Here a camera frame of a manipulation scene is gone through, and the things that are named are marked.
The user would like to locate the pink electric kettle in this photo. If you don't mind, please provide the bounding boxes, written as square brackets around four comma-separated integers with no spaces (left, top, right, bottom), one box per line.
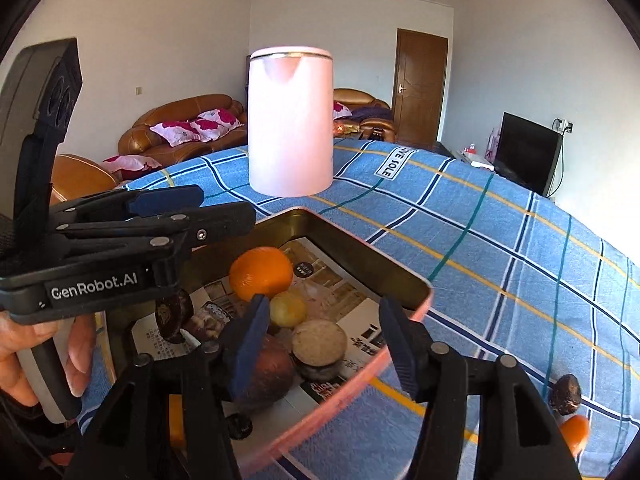
[247,46,335,197]

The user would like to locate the television power cable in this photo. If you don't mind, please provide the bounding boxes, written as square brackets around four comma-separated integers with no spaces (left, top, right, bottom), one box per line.
[547,132,567,198]

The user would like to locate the orange leather armchair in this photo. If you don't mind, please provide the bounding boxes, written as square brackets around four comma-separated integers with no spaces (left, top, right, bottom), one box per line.
[50,154,121,206]

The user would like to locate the brown leather armchair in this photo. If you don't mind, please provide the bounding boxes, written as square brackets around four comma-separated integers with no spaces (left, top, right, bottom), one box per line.
[332,88,396,143]

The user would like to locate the large orange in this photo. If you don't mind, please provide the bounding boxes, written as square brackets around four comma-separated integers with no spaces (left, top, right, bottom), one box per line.
[229,247,294,302]

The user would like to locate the blue plaid tablecloth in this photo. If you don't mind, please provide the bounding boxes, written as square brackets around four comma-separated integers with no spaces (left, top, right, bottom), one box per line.
[75,137,640,480]

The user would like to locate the black television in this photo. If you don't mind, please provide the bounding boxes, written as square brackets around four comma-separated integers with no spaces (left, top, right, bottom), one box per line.
[494,112,561,196]

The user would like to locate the person's left hand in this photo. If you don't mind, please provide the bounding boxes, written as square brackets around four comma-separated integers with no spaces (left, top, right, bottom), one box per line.
[0,310,97,406]

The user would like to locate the small orange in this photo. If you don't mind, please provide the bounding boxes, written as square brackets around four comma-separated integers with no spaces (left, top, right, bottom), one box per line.
[559,414,591,458]

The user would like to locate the pink floral pillow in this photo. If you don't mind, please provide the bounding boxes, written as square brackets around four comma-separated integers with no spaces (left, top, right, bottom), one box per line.
[102,155,163,178]
[192,108,242,142]
[150,120,202,148]

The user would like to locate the brown round fruit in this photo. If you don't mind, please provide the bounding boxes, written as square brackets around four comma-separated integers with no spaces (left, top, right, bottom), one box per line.
[269,290,308,328]

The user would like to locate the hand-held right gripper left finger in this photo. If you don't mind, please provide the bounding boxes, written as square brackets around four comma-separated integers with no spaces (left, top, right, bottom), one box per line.
[65,294,271,480]

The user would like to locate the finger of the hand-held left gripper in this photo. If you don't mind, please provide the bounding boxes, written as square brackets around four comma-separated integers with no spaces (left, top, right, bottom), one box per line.
[50,185,205,225]
[56,201,257,261]

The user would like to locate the purple blanket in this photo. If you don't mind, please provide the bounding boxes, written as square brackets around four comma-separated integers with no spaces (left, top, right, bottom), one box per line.
[350,105,392,122]

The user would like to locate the pink tin box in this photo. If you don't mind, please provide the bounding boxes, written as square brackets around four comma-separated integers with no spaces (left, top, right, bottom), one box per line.
[100,207,435,476]

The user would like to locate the low television stand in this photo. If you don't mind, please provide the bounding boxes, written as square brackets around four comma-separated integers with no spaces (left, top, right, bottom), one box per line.
[435,142,497,171]

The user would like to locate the brown leather sofa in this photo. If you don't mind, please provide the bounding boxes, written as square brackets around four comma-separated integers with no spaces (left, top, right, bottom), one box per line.
[117,93,248,168]

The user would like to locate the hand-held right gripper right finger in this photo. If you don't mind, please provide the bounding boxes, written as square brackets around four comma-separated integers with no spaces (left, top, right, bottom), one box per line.
[378,297,581,480]

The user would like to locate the dark brown door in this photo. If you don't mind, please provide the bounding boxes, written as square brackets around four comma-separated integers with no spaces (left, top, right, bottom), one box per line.
[391,28,449,148]

